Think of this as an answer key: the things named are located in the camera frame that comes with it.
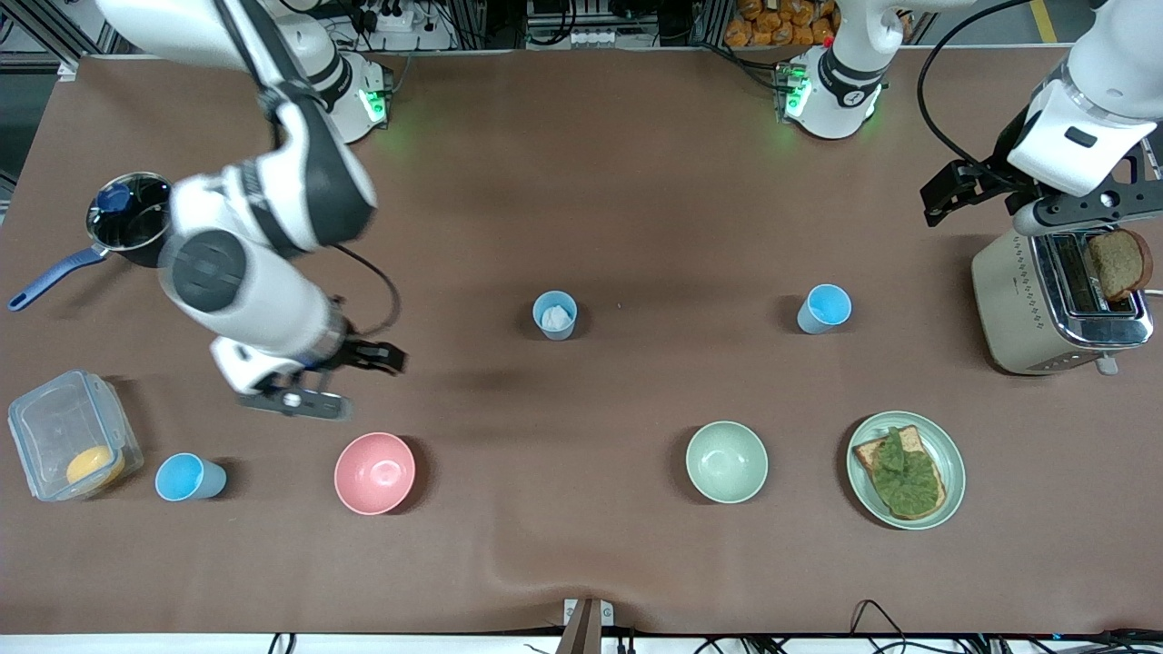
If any bright blue plastic cup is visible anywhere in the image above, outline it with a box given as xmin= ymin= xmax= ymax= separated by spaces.
xmin=154 ymin=452 xmax=228 ymax=503
xmin=797 ymin=283 xmax=853 ymax=336

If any pale blue cup with paper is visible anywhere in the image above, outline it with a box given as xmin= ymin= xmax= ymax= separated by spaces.
xmin=532 ymin=290 xmax=580 ymax=342

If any pink bowl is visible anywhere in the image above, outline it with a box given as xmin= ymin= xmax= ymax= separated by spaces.
xmin=333 ymin=431 xmax=417 ymax=517

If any beige metal toaster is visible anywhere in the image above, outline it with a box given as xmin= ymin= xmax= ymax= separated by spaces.
xmin=970 ymin=227 xmax=1158 ymax=377

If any brown bread slice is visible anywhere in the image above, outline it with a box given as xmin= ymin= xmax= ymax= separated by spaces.
xmin=1086 ymin=229 xmax=1155 ymax=303

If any bag of orange snacks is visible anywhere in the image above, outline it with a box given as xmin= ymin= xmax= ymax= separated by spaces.
xmin=724 ymin=0 xmax=842 ymax=49

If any brown table cover mat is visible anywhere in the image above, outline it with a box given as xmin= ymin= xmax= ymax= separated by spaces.
xmin=0 ymin=45 xmax=1163 ymax=637

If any yellow round food piece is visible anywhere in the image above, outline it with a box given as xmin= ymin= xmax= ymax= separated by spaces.
xmin=65 ymin=444 xmax=127 ymax=489

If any toast slice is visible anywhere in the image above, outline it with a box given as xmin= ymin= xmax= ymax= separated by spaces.
xmin=853 ymin=424 xmax=949 ymax=521

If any pale green plate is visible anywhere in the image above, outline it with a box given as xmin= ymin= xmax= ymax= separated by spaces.
xmin=846 ymin=411 xmax=968 ymax=531

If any green lettuce leaf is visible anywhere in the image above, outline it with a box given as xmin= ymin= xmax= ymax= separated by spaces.
xmin=873 ymin=426 xmax=943 ymax=517

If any clear plastic lidded container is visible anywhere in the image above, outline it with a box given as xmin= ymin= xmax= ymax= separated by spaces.
xmin=7 ymin=368 xmax=145 ymax=503

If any white power strip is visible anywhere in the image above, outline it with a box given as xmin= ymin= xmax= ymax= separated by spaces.
xmin=358 ymin=3 xmax=418 ymax=34

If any pale green bowl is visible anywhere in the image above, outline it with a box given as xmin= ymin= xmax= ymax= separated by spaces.
xmin=685 ymin=420 xmax=770 ymax=505

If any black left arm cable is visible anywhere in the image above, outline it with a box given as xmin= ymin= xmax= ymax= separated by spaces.
xmin=915 ymin=0 xmax=1055 ymax=179

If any black saucepan with blue handle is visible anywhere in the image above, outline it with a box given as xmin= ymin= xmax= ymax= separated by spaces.
xmin=8 ymin=172 xmax=178 ymax=312

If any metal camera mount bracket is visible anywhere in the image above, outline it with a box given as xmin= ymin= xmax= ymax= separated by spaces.
xmin=556 ymin=597 xmax=616 ymax=654

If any black cable loop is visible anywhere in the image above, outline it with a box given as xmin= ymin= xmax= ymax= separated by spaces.
xmin=849 ymin=599 xmax=910 ymax=654

